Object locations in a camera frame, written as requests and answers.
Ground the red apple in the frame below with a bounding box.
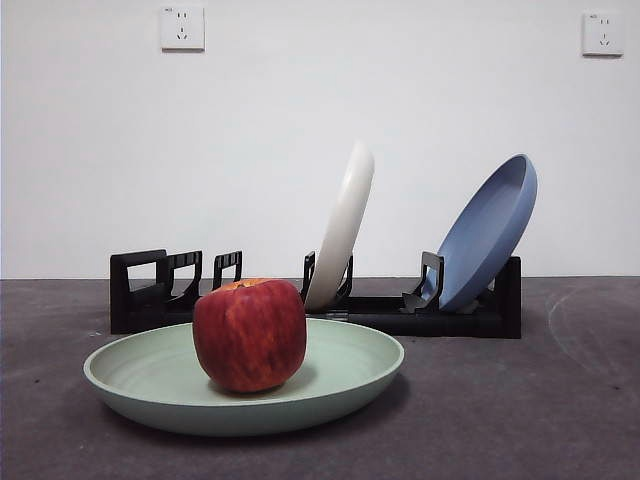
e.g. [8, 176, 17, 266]
[192, 278, 308, 395]

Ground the green round plate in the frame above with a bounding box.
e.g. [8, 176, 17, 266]
[82, 318, 405, 437]

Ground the white round plate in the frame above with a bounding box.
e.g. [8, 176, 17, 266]
[303, 141, 376, 311]

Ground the black plate rack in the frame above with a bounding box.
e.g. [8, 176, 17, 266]
[109, 248, 523, 340]

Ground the blue round plate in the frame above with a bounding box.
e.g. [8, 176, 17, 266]
[435, 153, 539, 311]

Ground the white wall socket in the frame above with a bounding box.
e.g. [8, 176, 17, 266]
[159, 4, 206, 53]
[581, 10, 626, 58]

